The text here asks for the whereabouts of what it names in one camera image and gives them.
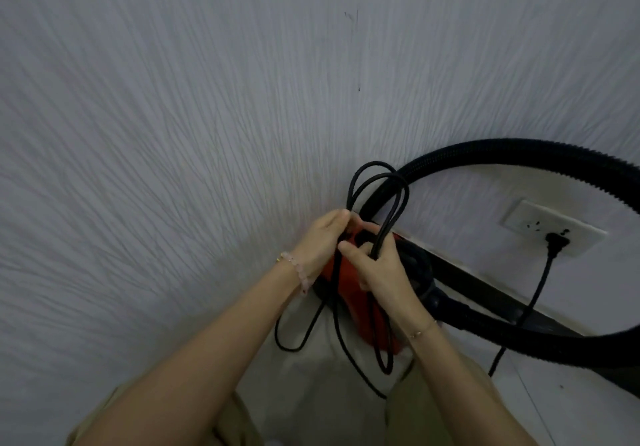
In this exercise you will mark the person's right hand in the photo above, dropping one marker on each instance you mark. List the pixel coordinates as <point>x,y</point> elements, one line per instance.
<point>385,275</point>

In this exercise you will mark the person's left hand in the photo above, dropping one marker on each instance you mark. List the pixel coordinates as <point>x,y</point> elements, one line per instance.
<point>320,245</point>

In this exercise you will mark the red and black vacuum cleaner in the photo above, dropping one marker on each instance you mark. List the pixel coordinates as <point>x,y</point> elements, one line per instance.
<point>500,153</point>

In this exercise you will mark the person's left forearm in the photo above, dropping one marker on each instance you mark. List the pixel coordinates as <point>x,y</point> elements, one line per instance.
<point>200,370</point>

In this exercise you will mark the khaki trousers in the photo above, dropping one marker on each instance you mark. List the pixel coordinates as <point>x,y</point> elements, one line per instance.
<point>430,410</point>

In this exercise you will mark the white wall socket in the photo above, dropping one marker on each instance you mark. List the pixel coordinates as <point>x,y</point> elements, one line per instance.
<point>525,220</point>

